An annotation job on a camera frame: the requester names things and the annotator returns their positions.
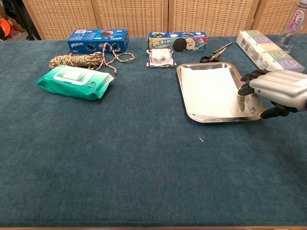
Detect wicker folding screen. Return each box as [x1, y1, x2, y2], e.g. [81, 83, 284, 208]
[22, 0, 307, 41]

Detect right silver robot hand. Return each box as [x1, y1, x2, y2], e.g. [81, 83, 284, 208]
[237, 69, 307, 120]

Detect stainless steel tray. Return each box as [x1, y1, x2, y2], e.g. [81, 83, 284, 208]
[176, 61, 264, 124]

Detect orange round object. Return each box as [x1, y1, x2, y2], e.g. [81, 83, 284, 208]
[0, 18, 15, 38]

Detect white paper sheet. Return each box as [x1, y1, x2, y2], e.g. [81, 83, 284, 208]
[179, 66, 256, 119]

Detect camouflage rope coil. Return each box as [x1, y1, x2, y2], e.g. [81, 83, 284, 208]
[48, 42, 136, 77]

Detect green wet wipes pack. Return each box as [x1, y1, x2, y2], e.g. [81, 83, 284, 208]
[35, 65, 115, 101]

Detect black handled scissors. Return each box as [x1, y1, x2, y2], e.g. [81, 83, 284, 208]
[200, 41, 234, 63]

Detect blue tablecloth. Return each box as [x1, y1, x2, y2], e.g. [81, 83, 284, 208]
[0, 35, 307, 228]

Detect clear plastic water bottle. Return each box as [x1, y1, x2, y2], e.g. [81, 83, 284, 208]
[277, 0, 307, 55]

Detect pastel tissue multipack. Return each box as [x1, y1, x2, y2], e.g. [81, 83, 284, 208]
[235, 30, 306, 73]

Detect light blue cartoon Oreo box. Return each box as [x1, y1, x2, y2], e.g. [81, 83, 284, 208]
[148, 31, 208, 53]

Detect dark blue Oreo box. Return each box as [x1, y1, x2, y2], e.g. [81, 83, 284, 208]
[67, 29, 130, 54]

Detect black tripod stand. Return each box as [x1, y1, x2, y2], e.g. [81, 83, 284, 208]
[9, 0, 43, 41]

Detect small white cookie packet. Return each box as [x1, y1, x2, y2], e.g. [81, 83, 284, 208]
[145, 47, 177, 69]

